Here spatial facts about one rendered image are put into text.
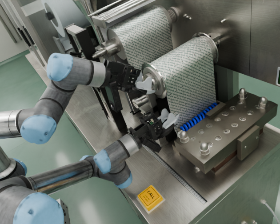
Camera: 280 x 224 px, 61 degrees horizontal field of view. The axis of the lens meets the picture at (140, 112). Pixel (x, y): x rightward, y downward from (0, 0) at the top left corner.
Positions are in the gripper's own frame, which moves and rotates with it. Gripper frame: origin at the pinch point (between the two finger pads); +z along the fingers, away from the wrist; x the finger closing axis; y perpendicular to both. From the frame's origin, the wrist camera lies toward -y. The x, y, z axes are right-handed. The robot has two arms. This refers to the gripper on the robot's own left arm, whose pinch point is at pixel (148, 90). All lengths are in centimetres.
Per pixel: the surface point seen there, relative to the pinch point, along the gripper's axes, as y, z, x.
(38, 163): -143, 22, 160
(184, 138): -12.6, 13.9, -12.7
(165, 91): 1.9, 3.4, -4.9
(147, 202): -37.6, 3.8, -16.0
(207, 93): 4.6, 26.8, -4.8
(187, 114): -5.7, 19.8, -4.8
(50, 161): -135, 32, 151
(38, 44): -8, -16, 98
